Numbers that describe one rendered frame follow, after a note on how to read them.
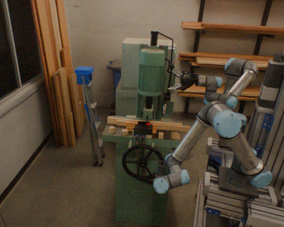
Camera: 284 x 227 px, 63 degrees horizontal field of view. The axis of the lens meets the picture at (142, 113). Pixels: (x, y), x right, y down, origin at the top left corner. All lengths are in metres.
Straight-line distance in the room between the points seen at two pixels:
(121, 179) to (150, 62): 0.96
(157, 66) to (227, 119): 0.69
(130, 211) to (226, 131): 1.34
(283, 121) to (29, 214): 2.19
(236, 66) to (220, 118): 0.85
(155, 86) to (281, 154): 0.91
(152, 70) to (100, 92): 2.80
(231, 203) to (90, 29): 3.34
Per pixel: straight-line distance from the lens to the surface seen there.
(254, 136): 1.69
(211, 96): 1.63
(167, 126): 1.84
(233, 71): 1.90
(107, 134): 1.75
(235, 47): 4.28
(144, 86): 1.64
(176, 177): 1.26
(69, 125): 3.17
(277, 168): 1.77
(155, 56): 1.58
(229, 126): 1.12
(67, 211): 2.46
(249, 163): 1.33
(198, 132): 1.27
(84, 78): 2.45
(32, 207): 2.58
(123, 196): 2.09
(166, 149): 1.76
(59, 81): 2.95
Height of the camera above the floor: 1.79
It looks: 25 degrees down
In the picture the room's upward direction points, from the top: 3 degrees clockwise
